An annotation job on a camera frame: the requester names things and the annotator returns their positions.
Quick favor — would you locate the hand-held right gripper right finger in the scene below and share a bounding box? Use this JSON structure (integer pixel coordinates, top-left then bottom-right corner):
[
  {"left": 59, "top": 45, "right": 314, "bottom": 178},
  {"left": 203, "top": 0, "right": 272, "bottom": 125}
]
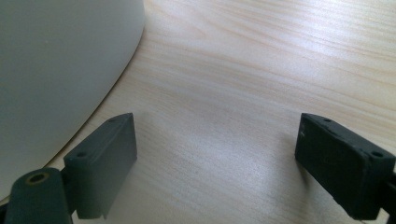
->
[{"left": 294, "top": 112, "right": 396, "bottom": 221}]

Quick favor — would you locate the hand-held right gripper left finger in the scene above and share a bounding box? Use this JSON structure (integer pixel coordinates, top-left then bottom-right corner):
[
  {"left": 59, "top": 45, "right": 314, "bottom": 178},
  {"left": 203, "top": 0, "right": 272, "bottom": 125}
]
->
[{"left": 63, "top": 112, "right": 138, "bottom": 220}]

